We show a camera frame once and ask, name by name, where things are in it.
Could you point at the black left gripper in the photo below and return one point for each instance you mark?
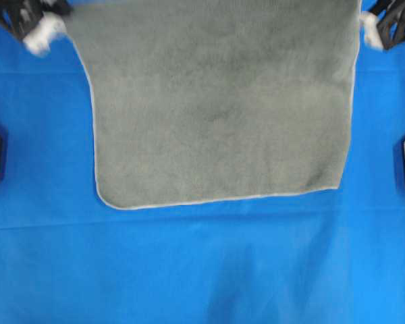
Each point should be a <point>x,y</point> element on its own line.
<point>35,24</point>

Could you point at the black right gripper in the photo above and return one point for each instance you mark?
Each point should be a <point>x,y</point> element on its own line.
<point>384,24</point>

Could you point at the grey terry towel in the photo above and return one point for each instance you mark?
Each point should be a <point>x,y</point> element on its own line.
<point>202,101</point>

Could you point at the blue table cloth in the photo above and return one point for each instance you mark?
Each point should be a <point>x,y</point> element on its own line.
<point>335,256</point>

